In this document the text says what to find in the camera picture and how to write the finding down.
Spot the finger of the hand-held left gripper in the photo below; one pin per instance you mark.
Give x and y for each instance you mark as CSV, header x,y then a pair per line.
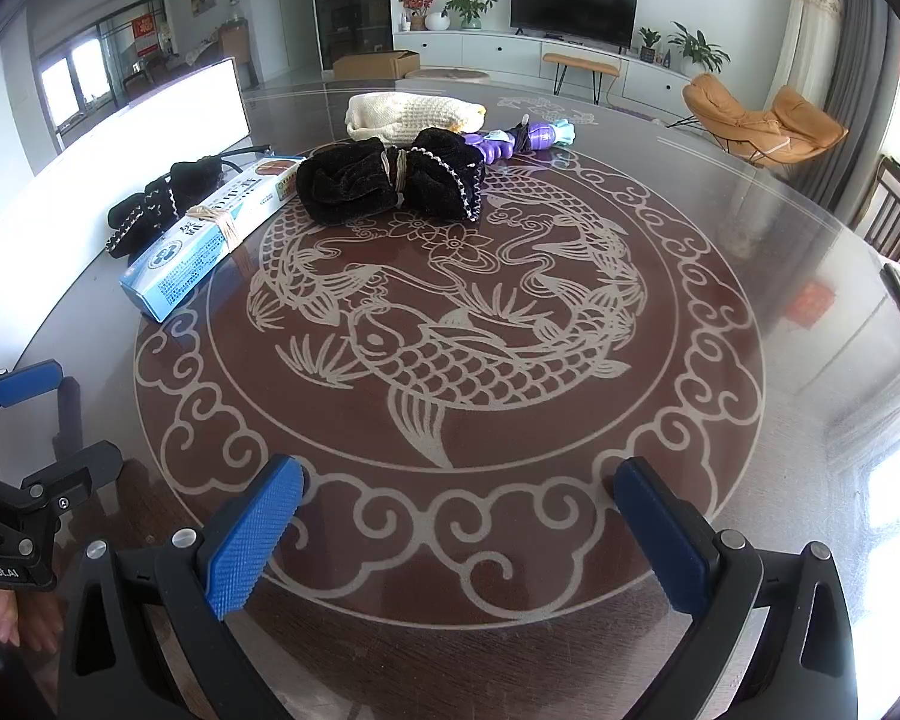
x,y
26,384
82,472

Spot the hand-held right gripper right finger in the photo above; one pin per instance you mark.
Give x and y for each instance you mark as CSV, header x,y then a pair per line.
x,y
660,540

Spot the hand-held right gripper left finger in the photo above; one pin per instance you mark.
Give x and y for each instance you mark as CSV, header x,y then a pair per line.
x,y
259,536

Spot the dark desktop with fish pattern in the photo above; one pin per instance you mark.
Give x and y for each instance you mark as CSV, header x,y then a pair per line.
x,y
457,660

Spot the person's left hand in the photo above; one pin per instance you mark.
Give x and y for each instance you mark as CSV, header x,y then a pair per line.
x,y
37,626

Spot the blue white toothpaste box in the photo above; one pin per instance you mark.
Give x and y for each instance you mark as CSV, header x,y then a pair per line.
x,y
187,262

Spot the brown rubber band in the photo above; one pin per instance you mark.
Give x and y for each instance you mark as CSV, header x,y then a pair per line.
x,y
223,223
397,176

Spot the black beaded velvet cloth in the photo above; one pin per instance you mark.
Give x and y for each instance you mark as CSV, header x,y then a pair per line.
x,y
195,176

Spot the black velvet cloth white trim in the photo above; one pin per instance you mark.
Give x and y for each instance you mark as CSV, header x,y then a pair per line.
x,y
345,187

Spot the red door poster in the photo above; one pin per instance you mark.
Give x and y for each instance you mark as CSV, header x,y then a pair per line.
x,y
145,36

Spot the dark wooden chair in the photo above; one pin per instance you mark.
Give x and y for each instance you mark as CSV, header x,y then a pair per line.
x,y
896,217

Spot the small wooden side cabinet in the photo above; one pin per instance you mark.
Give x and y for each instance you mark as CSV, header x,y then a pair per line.
x,y
235,39

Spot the purple plastic toy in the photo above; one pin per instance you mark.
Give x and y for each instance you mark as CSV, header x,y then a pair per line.
x,y
540,136

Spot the orange lounge chair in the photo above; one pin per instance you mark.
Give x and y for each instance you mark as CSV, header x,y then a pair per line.
x,y
784,124

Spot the white knitted glove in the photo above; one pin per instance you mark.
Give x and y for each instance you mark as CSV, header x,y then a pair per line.
x,y
412,116

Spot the cardboard box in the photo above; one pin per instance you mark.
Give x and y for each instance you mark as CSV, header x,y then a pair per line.
x,y
375,64

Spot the wooden bench with metal legs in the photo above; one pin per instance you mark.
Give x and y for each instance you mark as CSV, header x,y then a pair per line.
x,y
581,64

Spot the large leafy potted plant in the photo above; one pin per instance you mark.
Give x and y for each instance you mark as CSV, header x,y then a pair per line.
x,y
699,49

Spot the grey curtain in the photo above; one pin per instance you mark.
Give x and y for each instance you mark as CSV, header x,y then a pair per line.
x,y
862,90

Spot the round beige floor cushion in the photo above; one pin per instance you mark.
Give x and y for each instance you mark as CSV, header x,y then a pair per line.
x,y
448,75

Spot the small potted plant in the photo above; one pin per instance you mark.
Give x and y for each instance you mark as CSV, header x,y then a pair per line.
x,y
649,39

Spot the dark glass display cabinet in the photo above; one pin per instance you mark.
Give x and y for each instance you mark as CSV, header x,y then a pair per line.
x,y
349,0

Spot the white television cabinet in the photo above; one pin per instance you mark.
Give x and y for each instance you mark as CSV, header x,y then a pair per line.
x,y
495,51

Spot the white curtain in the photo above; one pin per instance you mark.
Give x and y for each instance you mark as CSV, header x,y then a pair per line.
x,y
810,37

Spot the black television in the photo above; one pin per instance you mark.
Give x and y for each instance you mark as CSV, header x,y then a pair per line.
x,y
574,9

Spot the white round vase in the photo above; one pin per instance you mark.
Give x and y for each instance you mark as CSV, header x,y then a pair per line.
x,y
436,21

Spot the red flower bouquet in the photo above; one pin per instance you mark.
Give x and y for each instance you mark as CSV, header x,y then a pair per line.
x,y
418,1

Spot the bushy green potted plant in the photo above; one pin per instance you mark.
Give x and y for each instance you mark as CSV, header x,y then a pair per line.
x,y
469,6

